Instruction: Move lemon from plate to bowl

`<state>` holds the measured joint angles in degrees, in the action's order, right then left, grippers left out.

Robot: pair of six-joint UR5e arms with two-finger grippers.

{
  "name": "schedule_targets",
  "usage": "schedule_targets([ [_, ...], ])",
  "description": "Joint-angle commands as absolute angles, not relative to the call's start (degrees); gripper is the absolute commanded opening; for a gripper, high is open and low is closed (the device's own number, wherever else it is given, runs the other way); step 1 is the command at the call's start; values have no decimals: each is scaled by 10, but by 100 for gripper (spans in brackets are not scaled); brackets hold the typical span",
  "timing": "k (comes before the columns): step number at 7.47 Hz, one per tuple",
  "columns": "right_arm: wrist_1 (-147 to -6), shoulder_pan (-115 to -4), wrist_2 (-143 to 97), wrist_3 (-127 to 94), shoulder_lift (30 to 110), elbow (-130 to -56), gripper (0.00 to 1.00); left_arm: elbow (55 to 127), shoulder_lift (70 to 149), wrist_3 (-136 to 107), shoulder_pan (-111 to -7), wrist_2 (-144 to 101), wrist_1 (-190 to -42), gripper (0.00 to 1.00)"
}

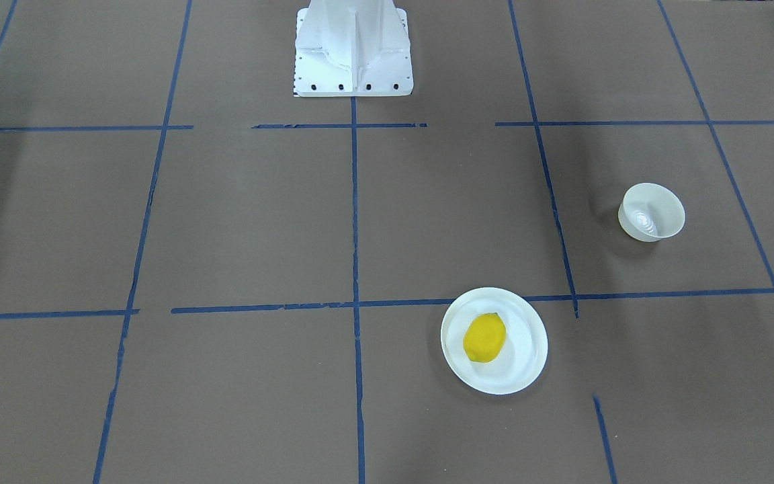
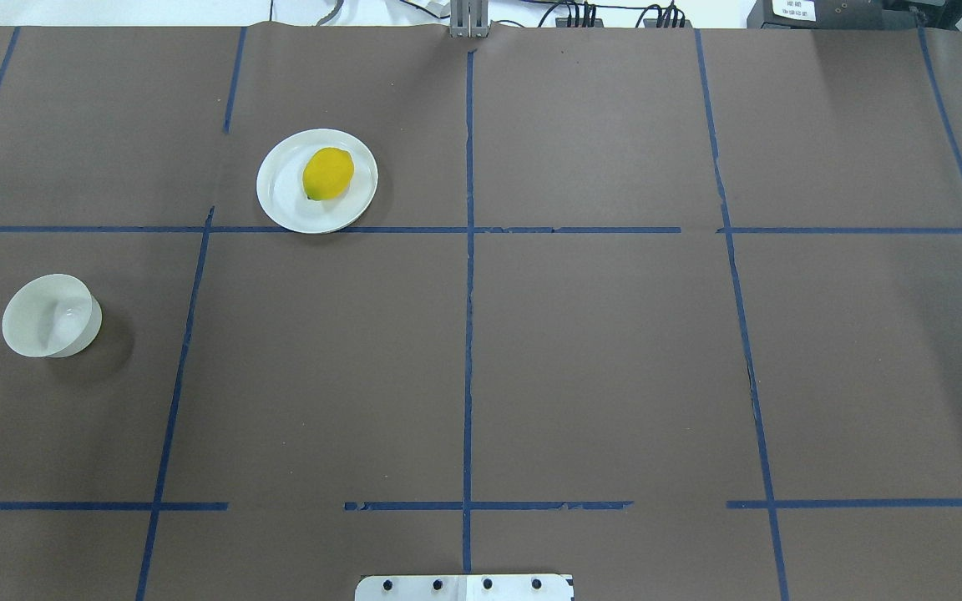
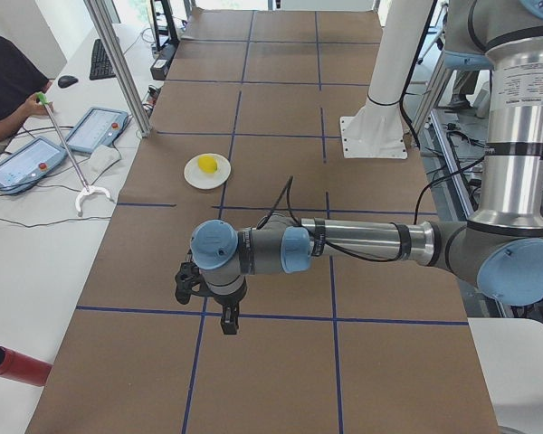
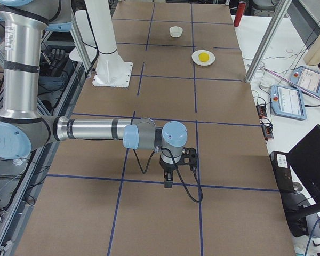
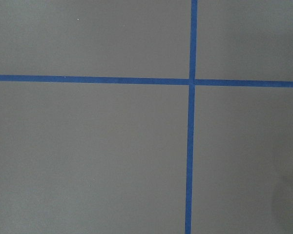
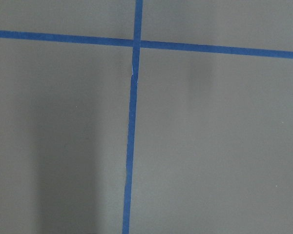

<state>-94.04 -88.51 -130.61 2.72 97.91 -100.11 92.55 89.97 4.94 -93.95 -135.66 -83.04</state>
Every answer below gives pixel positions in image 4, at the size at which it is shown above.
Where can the yellow lemon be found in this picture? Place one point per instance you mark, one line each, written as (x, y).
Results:
(204, 57)

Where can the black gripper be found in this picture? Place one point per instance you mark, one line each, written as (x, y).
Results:
(168, 168)

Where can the pink grabber stick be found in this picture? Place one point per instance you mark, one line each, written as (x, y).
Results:
(289, 82)

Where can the black laptop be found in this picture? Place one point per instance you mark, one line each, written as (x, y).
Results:
(304, 158)

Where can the near blue teach pendant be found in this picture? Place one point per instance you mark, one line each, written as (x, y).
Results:
(287, 102)

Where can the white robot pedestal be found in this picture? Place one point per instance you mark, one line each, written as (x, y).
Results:
(110, 70)

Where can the black box device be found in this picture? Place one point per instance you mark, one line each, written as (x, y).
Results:
(282, 171)

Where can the aluminium frame post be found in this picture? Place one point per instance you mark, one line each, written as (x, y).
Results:
(280, 11)

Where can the white bowl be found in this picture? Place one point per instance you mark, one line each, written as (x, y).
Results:
(175, 31)

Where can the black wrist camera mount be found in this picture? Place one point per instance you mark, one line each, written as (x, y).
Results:
(189, 157)

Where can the far blue teach pendant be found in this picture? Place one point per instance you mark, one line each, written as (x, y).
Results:
(308, 79)

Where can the red cylinder bottle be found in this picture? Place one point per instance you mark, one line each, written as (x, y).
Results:
(239, 13)

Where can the blue teach pendant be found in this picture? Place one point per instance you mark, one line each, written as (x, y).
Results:
(287, 102)
(308, 79)

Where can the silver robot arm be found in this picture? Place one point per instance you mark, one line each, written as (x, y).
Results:
(23, 129)

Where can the white plate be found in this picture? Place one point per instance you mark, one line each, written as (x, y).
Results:
(196, 60)

